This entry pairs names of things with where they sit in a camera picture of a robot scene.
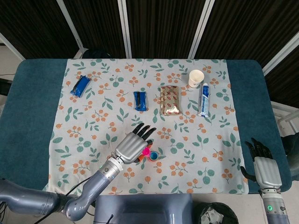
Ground short blue snack packet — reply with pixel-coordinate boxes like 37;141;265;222
133;91;149;112

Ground white paper cup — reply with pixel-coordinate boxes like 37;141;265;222
188;69;205;89

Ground black device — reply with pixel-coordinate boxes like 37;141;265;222
0;78;13;96

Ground long blue snack packet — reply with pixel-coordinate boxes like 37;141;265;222
70;75;91;98

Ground dark bag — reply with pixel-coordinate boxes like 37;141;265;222
81;48;113;59

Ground white blue toothpaste tube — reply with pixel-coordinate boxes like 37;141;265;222
198;83;210;117

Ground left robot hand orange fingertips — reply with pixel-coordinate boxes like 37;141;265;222
114;123;157;163

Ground black trash bin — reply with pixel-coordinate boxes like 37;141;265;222
194;202;239;224

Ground teal table cover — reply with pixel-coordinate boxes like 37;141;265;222
0;58;292;194

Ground gold foil snack package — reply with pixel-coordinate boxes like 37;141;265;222
159;85;182;116

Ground dark folding screen white frame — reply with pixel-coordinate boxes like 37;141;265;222
0;0;299;110

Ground blue-grey robot torso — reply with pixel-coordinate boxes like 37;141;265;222
93;194;194;224

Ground floral print tablecloth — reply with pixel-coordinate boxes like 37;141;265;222
42;58;249;196

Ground white metal frame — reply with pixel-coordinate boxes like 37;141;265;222
271;100;299;137

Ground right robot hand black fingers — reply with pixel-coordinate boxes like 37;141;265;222
240;137;283;190

